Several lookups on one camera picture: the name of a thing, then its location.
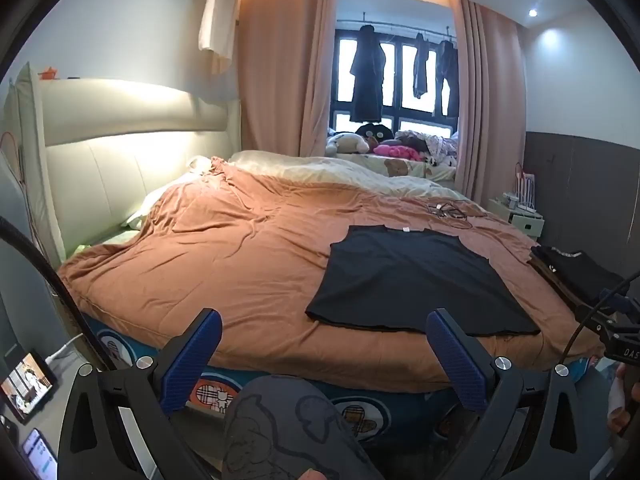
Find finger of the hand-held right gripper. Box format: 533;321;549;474
575;287;632;333

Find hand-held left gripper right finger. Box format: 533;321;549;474
425;307;601;480

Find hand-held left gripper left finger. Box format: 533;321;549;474
59;307;223;480

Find black sleeveless shirt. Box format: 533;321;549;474
305;225;541;337

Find stack of folded dark clothes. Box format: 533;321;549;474
529;244;626;306

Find person's right hand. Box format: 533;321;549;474
607;362;640;436

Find blue printed bed sheet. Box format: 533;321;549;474
82;310;601;446

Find orange blanket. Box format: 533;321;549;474
57;157;601;393

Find person's leg in printed pants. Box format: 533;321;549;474
222;375;371;480

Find pale green nightstand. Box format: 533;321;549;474
487;195;546;241

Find white pillow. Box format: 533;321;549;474
122;155;221;231

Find tablet with lit screen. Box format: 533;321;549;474
0;350;60;426

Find smartphone with lit screen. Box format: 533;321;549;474
20;427;60;480

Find cream padded headboard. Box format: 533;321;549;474
2;62;243;261

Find bear print window cushion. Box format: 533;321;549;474
332;152;458;183

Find pile of printed bedding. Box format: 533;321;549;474
395;130;461;168

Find pink plush toy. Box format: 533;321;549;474
372;142;411;161

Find pink curtain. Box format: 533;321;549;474
452;0;531;211
239;0;337;158

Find cream bed sheet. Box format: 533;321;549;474
227;150;481;206

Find white plush toy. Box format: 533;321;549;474
325;132;371;156

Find black plush toy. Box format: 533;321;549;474
356;121;396;143

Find black framed window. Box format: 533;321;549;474
327;25;461;141

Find hanging dark garment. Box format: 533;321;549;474
436;37;460;118

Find hanging dark pants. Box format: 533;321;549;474
412;32;432;100

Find hanging dark coat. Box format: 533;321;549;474
349;24;385;123

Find hanging white garment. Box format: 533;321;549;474
197;0;241;58

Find thin black cable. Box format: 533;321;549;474
560;272;640;366

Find white charging cable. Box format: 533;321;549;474
46;332;83;366

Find white wire rack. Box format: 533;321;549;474
515;160;538;213

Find tangled cables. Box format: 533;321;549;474
425;200;488;226

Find thick black cable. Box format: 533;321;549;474
0;217;108;376

